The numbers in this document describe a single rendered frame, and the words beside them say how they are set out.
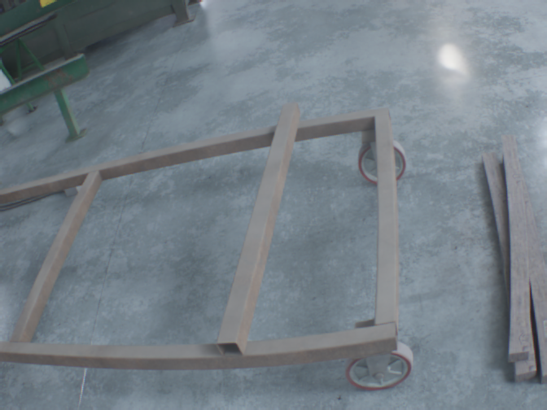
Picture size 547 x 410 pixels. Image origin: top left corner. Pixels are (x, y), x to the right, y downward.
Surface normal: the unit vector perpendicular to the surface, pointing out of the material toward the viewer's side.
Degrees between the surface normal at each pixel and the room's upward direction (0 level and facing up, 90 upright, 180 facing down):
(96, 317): 0
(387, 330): 0
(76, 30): 90
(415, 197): 0
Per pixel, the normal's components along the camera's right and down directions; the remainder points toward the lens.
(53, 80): 0.00, 0.56
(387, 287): -0.27, -0.80
